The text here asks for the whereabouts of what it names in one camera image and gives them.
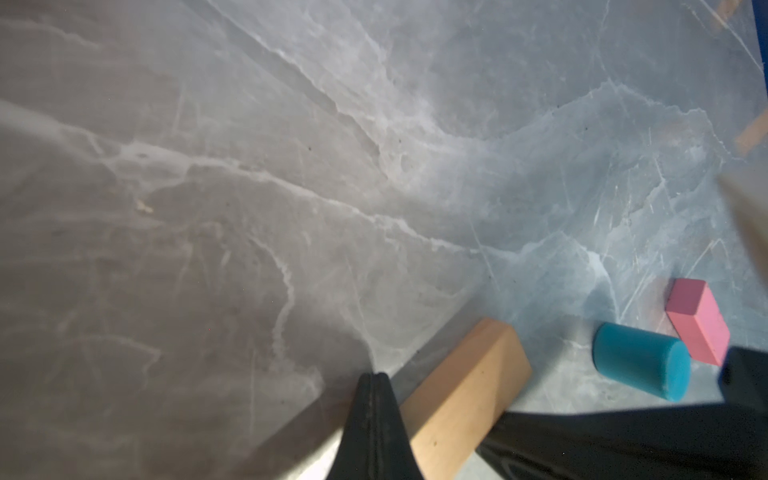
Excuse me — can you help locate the teal cylinder block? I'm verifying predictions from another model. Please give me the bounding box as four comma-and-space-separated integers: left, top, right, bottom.
592, 323, 692, 402

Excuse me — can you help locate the plain wood plank block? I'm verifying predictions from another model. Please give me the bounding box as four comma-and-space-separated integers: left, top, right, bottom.
400, 318, 532, 479

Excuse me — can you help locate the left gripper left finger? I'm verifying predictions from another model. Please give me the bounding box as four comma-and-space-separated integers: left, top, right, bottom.
327, 373, 423, 479

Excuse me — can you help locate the engraved wood plank block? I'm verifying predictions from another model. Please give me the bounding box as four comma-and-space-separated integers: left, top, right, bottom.
734, 109, 768, 157

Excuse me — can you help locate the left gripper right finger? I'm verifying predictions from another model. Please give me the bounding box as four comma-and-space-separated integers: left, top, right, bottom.
477, 347, 767, 479

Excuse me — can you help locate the dark pink rectangular block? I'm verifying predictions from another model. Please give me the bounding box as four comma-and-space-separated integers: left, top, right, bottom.
665, 278, 730, 366

